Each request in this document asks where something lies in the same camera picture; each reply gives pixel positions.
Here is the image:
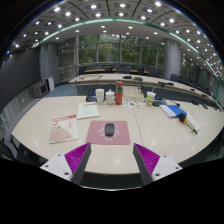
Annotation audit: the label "cream cardboard box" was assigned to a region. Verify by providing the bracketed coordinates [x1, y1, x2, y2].
[122, 85, 145, 103]

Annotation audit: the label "black computer mouse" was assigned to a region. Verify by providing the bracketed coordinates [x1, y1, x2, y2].
[104, 122, 116, 137]

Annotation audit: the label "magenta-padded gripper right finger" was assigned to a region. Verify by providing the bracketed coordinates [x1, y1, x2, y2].
[132, 143, 183, 186]

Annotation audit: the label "white lidded mug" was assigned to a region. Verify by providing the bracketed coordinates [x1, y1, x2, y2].
[104, 88, 116, 106]

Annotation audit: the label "grey box appliance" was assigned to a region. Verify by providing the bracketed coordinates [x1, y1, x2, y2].
[31, 80, 49, 98]

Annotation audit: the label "red drink bottle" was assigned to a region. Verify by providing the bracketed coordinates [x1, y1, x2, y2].
[115, 80, 125, 106]

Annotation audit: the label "blue and white book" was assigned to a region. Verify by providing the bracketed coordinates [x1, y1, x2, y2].
[159, 104, 188, 119]

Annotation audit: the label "handheld microphone with orange ring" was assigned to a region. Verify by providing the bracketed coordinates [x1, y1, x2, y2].
[177, 112, 199, 135]

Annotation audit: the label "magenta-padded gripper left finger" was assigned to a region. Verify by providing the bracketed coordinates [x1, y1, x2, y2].
[39, 142, 92, 185]

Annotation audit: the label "white standing appliance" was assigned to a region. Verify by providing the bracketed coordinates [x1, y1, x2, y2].
[45, 75, 56, 93]

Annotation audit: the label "long curved conference table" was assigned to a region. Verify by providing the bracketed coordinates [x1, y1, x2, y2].
[68, 72, 224, 111]

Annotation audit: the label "white booklet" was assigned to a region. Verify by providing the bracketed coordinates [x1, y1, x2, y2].
[76, 101, 101, 120]

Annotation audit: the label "black conference microphone console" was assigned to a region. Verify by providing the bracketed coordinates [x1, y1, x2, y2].
[152, 96, 181, 108]

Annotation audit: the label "cream paper notebook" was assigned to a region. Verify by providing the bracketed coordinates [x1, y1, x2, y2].
[184, 113, 201, 133]

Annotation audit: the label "black office chair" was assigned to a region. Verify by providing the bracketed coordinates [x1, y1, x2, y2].
[0, 133, 48, 168]

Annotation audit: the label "ceiling lights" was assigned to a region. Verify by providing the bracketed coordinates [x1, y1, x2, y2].
[4, 0, 224, 78]

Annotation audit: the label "dark office chairs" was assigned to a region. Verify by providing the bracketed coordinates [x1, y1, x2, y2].
[78, 63, 218, 98]

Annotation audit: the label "green-printed paper cup with straw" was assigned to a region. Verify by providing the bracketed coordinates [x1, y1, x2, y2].
[145, 87, 157, 107]

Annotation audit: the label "white paper cup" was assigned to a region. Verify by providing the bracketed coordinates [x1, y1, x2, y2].
[95, 87, 105, 106]

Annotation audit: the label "pink mouse pad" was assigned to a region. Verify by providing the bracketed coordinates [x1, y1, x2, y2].
[85, 120, 132, 146]

